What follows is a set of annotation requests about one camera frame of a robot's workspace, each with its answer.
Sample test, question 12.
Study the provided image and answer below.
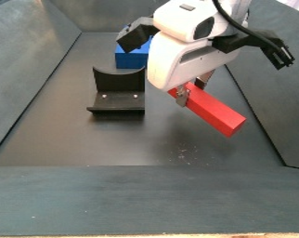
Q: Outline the blue foam shape board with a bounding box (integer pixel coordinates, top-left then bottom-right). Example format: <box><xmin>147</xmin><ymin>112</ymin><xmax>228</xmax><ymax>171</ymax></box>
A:
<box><xmin>115</xmin><ymin>37</ymin><xmax>152</xmax><ymax>69</ymax></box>

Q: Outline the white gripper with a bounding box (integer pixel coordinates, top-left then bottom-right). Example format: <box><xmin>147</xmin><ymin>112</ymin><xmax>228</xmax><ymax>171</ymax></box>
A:
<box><xmin>148</xmin><ymin>0</ymin><xmax>239</xmax><ymax>107</ymax></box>

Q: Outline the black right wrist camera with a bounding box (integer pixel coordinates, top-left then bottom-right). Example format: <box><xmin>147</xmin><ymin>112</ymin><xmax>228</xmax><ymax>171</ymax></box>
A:
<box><xmin>212</xmin><ymin>30</ymin><xmax>295</xmax><ymax>70</ymax></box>

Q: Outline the red rectangular block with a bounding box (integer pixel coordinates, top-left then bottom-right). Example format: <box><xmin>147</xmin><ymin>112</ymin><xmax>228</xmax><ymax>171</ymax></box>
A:
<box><xmin>168</xmin><ymin>83</ymin><xmax>247</xmax><ymax>137</ymax></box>

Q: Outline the black curved fixture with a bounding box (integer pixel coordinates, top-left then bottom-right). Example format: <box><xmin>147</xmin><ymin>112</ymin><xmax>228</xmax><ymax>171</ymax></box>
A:
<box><xmin>87</xmin><ymin>68</ymin><xmax>145</xmax><ymax>114</ymax></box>

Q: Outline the black camera cable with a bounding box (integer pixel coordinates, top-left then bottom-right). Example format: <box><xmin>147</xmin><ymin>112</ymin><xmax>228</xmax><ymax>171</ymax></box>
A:
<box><xmin>212</xmin><ymin>0</ymin><xmax>290</xmax><ymax>57</ymax></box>

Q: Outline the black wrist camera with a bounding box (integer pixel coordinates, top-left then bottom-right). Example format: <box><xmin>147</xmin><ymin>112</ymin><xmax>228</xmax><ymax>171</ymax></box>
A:
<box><xmin>212</xmin><ymin>30</ymin><xmax>295</xmax><ymax>70</ymax></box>
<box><xmin>116</xmin><ymin>17</ymin><xmax>159</xmax><ymax>53</ymax></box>

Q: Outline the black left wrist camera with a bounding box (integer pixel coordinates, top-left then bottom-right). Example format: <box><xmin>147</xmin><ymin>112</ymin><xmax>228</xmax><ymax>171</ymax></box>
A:
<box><xmin>116</xmin><ymin>17</ymin><xmax>159</xmax><ymax>53</ymax></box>

